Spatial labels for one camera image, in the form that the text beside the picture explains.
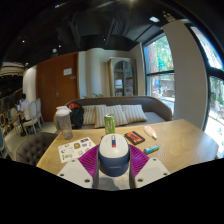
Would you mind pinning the grey curved sofa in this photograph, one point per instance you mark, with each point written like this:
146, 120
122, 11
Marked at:
153, 106

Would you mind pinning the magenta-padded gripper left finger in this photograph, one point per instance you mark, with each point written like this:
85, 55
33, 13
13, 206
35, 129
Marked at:
75, 173

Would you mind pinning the grey tufted armchair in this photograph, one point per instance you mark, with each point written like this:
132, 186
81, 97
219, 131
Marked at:
35, 146

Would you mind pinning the group of white chairs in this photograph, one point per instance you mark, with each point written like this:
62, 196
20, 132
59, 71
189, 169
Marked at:
33, 115

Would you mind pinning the clear shaker bottle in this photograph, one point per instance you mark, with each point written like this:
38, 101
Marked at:
64, 125

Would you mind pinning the green potted plant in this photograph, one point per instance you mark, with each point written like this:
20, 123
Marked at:
97, 95

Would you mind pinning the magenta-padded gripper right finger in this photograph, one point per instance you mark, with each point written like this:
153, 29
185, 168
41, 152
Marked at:
153, 171

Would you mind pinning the white sticker sheet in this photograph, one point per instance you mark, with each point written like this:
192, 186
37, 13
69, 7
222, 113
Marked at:
75, 149

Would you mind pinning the white door sign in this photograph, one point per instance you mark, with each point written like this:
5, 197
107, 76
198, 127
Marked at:
67, 71

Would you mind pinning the black red backpack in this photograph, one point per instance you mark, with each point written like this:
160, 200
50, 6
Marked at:
77, 116

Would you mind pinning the grey glass-door cabinet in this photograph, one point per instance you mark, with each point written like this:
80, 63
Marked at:
121, 76

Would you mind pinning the small green blue pack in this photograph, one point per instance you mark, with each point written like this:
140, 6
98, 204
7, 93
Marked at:
151, 149

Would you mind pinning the black and orange box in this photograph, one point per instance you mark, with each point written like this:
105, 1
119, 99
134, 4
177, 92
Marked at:
134, 137

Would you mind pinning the blue and white computer mouse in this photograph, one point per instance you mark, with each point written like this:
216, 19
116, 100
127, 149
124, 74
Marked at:
114, 155

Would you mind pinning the small striped cushion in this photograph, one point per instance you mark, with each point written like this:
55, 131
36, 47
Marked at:
88, 115

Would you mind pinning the large striped cushion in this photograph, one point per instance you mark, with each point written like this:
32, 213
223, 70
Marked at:
110, 110

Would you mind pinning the person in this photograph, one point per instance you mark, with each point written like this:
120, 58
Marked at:
24, 106

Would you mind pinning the green drink can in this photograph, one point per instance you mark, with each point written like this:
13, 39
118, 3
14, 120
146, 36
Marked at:
109, 125

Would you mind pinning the medium striped cushion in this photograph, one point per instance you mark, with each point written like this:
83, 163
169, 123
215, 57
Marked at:
134, 113

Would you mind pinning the brown wooden door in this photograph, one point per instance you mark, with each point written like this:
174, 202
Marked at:
55, 90

